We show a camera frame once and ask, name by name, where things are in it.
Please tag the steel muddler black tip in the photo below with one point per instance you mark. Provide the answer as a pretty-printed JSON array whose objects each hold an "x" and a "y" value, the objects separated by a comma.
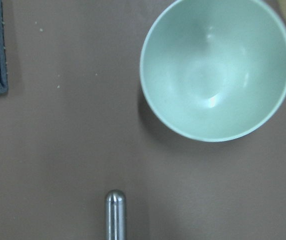
[{"x": 115, "y": 215}]

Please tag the mint green bowl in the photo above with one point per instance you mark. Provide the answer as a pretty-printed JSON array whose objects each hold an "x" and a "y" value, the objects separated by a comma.
[{"x": 212, "y": 70}]

